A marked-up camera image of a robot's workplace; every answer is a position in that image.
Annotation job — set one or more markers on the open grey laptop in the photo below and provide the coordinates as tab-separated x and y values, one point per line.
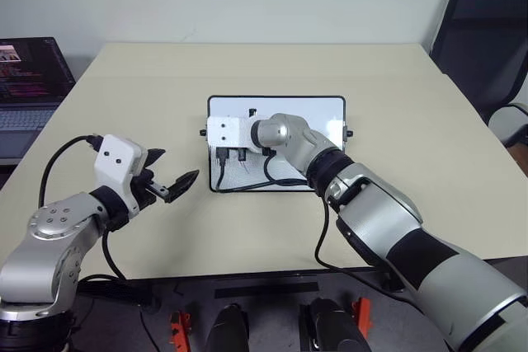
29	80

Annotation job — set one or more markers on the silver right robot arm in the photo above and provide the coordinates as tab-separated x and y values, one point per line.
371	212

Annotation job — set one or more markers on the dark rounded robot foot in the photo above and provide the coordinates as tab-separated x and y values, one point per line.
330	327
229	329

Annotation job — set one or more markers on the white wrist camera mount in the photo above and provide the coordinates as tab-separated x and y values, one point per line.
117	158
229	131

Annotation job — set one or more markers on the black mesh office chair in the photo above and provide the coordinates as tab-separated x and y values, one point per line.
482	38

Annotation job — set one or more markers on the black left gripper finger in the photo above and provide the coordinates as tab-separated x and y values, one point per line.
183	184
154	157

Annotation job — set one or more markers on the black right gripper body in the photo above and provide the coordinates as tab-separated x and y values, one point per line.
241	154

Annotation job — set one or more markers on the black framed small whiteboard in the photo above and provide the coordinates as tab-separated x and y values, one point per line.
297	113

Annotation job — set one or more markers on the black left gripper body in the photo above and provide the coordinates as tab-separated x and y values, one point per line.
144	191

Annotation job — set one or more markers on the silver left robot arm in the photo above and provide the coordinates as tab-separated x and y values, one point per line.
49	224

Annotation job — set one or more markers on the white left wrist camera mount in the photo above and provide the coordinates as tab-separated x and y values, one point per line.
117	158

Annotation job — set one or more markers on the orange plastic bracket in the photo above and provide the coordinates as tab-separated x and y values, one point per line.
363	317
180	329

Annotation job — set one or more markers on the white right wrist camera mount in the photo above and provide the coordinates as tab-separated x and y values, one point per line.
229	131

